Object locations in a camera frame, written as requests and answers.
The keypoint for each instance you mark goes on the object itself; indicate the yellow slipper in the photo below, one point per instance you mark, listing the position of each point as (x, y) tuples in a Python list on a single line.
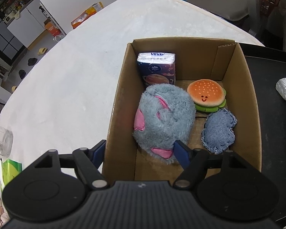
[(42, 51)]

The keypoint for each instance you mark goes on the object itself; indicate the orange paper bag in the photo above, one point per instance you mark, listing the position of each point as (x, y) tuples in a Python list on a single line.
[(86, 14)]

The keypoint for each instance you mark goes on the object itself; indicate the black shallow tray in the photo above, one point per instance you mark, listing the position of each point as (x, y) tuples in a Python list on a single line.
[(267, 66)]

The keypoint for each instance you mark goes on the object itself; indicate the grey pink plush mouse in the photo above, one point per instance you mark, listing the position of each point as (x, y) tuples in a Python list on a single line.
[(165, 114)]

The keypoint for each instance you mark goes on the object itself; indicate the blue tissue pack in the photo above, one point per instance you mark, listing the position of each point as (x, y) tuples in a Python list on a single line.
[(157, 68)]

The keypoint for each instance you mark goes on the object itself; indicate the blue denim soft pouch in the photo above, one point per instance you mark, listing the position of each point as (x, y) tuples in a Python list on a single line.
[(218, 134)]

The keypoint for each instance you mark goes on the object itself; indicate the clear glass jar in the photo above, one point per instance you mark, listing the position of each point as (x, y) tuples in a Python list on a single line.
[(6, 141)]

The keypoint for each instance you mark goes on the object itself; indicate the orange cardboard box on floor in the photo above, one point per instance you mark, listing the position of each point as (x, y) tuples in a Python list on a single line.
[(49, 26)]

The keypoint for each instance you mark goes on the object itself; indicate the plush hamburger toy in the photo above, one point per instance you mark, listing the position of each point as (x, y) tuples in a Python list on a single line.
[(208, 95)]

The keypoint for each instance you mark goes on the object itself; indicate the brown cardboard box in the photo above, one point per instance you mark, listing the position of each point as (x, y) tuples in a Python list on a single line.
[(220, 60)]

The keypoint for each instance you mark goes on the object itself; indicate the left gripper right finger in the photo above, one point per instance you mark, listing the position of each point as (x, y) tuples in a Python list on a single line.
[(194, 164)]

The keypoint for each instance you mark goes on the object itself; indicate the green tissue pack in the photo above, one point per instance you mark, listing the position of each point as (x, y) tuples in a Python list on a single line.
[(10, 169)]

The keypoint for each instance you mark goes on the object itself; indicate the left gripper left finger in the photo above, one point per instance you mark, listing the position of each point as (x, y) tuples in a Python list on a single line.
[(87, 161)]

